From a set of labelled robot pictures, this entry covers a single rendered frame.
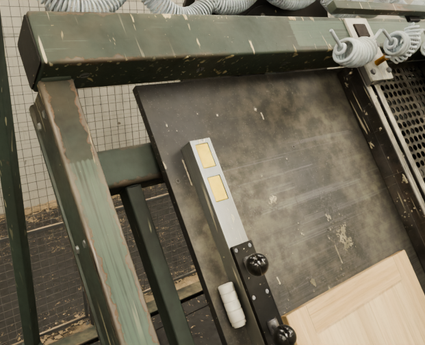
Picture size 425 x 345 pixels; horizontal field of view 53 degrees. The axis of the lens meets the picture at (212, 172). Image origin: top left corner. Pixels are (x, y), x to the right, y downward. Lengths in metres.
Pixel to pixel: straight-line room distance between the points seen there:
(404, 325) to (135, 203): 0.69
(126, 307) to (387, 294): 0.65
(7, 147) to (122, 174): 0.56
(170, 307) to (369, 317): 0.46
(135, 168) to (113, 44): 0.24
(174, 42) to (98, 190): 0.33
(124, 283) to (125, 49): 0.40
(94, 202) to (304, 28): 0.69
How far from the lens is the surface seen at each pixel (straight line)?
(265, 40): 1.01
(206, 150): 0.85
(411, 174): 1.26
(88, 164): 0.73
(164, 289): 0.84
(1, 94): 1.29
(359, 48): 1.03
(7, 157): 1.35
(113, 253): 0.70
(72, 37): 0.78
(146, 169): 0.86
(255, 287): 0.82
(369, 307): 1.07
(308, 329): 0.93
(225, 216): 0.82
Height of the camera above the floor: 1.89
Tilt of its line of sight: 17 degrees down
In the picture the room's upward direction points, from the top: 1 degrees counter-clockwise
